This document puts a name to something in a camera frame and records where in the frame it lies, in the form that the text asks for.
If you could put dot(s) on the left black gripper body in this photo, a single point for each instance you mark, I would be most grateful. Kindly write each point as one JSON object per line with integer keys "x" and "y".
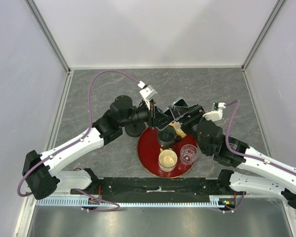
{"x": 152, "y": 109}

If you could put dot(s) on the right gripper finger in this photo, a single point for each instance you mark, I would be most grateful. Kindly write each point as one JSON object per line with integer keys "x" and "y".
{"x": 181, "y": 110}
{"x": 181, "y": 120}

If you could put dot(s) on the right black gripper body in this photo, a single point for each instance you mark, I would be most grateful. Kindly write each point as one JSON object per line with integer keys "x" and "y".
{"x": 196, "y": 113}

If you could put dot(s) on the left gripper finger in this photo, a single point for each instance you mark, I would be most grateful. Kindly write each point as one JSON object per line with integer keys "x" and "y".
{"x": 161, "y": 124}
{"x": 161, "y": 115}

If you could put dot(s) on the black phone stand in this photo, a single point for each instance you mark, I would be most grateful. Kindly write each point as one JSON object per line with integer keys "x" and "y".
{"x": 135, "y": 129}

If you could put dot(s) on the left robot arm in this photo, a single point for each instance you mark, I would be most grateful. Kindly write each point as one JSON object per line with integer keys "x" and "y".
{"x": 41, "y": 171}

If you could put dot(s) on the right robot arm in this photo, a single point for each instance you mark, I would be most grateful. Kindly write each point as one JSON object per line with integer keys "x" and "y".
{"x": 275, "y": 178}

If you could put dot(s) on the yellow ceramic cup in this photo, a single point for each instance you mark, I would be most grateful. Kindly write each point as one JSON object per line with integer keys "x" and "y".
{"x": 178, "y": 129}

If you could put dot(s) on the dark green glass mug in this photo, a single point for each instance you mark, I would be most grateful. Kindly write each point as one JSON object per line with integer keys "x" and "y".
{"x": 167, "y": 137}

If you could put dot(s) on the red round tray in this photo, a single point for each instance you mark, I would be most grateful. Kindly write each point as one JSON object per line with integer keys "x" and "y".
{"x": 149, "y": 150}

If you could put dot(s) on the clear faceted glass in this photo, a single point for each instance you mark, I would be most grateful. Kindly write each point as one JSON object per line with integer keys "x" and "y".
{"x": 188, "y": 154}

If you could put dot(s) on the cream cup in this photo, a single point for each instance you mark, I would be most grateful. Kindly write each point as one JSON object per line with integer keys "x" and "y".
{"x": 167, "y": 160}

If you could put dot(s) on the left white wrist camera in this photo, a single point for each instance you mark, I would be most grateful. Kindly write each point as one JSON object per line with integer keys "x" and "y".
{"x": 147, "y": 92}

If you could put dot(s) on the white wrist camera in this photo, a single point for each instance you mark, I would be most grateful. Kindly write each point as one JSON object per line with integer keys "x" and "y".
{"x": 216, "y": 113}
{"x": 147, "y": 92}

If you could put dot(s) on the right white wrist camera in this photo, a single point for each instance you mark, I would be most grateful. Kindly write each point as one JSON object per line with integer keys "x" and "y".
{"x": 216, "y": 113}

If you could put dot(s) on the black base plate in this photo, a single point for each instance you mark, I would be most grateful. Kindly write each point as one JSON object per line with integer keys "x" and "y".
{"x": 157, "y": 190}

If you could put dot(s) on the slotted cable duct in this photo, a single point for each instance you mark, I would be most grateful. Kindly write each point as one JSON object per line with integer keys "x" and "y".
{"x": 83, "y": 201}

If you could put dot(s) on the right aluminium frame post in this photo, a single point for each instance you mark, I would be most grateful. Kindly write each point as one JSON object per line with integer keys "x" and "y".
{"x": 263, "y": 33}

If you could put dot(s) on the aluminium frame post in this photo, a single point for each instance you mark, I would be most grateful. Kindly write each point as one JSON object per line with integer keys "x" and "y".
{"x": 263, "y": 33}
{"x": 47, "y": 33}

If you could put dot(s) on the left aluminium frame post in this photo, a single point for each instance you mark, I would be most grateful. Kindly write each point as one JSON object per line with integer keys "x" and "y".
{"x": 47, "y": 33}

